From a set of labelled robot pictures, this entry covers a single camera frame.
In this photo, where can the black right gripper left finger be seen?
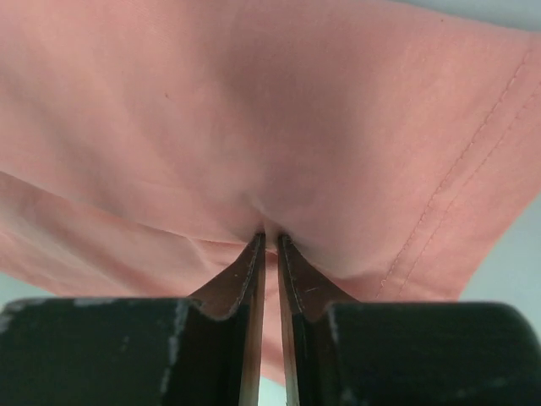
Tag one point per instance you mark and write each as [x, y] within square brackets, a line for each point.
[203, 349]

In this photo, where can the salmon pink polo shirt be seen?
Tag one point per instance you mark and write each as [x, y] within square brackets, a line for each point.
[143, 143]

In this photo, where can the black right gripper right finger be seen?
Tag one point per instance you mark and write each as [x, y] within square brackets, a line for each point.
[342, 351]

